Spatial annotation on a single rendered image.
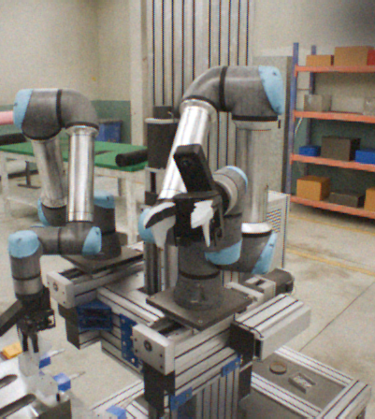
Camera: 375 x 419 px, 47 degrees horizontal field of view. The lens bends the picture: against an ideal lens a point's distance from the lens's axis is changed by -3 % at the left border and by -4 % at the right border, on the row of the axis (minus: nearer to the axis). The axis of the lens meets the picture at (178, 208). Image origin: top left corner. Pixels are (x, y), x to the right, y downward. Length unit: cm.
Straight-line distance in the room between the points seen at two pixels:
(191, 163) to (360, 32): 550
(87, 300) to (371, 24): 517
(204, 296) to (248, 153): 41
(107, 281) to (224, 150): 62
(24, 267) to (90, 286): 48
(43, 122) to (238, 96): 57
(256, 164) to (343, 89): 509
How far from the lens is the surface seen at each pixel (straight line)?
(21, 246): 114
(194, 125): 106
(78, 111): 130
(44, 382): 123
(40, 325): 126
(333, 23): 629
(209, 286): 124
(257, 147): 111
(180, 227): 73
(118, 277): 166
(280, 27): 664
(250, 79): 109
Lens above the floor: 164
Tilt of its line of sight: 16 degrees down
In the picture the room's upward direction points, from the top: straight up
